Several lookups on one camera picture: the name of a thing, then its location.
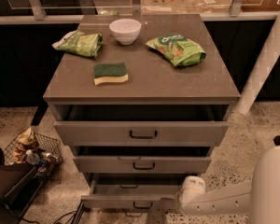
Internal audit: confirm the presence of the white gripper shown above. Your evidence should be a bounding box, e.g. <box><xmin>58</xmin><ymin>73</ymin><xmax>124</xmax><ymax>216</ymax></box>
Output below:
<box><xmin>175</xmin><ymin>175</ymin><xmax>205</xmax><ymax>214</ymax></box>

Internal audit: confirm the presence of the grey drawer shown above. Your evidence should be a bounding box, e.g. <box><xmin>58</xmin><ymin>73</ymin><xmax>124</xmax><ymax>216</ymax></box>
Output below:
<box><xmin>74</xmin><ymin>147</ymin><xmax>211</xmax><ymax>174</ymax></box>
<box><xmin>54</xmin><ymin>105</ymin><xmax>229</xmax><ymax>147</ymax></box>
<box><xmin>81</xmin><ymin>174</ymin><xmax>186</xmax><ymax>210</ymax></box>

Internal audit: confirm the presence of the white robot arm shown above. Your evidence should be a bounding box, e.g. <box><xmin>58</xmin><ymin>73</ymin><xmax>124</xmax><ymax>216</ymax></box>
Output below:
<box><xmin>175</xmin><ymin>146</ymin><xmax>280</xmax><ymax>224</ymax></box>

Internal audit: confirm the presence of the grey drawer cabinet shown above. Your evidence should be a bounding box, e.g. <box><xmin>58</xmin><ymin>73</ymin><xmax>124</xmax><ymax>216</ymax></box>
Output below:
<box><xmin>42</xmin><ymin>13</ymin><xmax>242</xmax><ymax>185</ymax></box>

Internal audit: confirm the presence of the black bar on floor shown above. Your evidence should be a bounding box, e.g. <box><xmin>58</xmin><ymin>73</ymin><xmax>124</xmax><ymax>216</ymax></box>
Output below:
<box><xmin>71</xmin><ymin>203</ymin><xmax>85</xmax><ymax>224</ymax></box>

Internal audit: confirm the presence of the green chip bag right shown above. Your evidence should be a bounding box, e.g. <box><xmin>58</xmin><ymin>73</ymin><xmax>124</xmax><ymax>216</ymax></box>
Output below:
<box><xmin>146</xmin><ymin>34</ymin><xmax>206</xmax><ymax>67</ymax></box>

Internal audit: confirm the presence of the green yellow sponge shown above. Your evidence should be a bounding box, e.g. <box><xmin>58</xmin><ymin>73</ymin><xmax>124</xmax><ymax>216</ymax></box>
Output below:
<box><xmin>93</xmin><ymin>63</ymin><xmax>129</xmax><ymax>85</ymax></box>

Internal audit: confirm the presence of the clear plastic water bottle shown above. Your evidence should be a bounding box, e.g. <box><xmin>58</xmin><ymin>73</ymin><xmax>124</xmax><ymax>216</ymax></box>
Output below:
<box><xmin>25</xmin><ymin>149</ymin><xmax>40</xmax><ymax>165</ymax></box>

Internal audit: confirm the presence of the white ceramic bowl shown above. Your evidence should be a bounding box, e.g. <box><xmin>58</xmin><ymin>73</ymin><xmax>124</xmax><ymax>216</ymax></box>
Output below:
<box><xmin>109</xmin><ymin>19</ymin><xmax>142</xmax><ymax>45</ymax></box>

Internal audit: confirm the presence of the crumpled tan snack bag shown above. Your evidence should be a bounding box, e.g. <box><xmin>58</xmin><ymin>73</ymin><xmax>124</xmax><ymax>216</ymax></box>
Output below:
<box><xmin>13</xmin><ymin>128</ymin><xmax>39</xmax><ymax>163</ymax></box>

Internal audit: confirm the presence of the green snack bag left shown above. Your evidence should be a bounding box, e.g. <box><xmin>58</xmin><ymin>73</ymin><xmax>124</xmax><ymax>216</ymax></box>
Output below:
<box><xmin>52</xmin><ymin>30</ymin><xmax>103</xmax><ymax>58</ymax></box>

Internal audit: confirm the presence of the cardboard box centre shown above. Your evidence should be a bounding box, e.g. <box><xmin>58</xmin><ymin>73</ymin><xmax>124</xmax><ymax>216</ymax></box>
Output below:
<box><xmin>141</xmin><ymin>0</ymin><xmax>188</xmax><ymax>14</ymax></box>

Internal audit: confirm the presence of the black wire basket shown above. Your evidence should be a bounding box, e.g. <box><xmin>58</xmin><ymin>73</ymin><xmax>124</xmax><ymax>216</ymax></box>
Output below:
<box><xmin>4</xmin><ymin>132</ymin><xmax>63</xmax><ymax>179</ymax></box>

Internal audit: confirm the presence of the white diagonal post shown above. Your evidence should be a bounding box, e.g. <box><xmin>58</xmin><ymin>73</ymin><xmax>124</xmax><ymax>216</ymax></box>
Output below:
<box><xmin>235</xmin><ymin>11</ymin><xmax>280</xmax><ymax>114</ymax></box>

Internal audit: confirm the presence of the metal railing frame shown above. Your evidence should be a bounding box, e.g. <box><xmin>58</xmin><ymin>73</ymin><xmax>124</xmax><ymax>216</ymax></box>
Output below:
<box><xmin>0</xmin><ymin>0</ymin><xmax>280</xmax><ymax>23</ymax></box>

